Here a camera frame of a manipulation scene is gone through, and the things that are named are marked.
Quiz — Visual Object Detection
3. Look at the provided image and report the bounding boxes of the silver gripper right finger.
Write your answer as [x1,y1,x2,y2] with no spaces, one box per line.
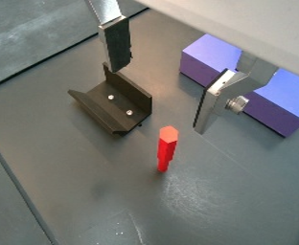
[194,52,280,134]

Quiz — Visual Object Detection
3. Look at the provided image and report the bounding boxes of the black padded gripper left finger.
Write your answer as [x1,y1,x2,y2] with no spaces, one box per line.
[84,0,133,73]

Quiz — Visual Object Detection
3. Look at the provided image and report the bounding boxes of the red hexagonal peg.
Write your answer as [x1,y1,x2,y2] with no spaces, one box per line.
[158,125,179,172]

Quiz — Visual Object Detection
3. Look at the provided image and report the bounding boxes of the purple base board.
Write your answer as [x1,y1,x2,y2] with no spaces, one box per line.
[181,34,299,137]

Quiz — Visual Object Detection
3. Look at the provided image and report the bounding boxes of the black angled bracket holder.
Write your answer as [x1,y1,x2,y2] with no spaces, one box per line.
[68,64,153,136]

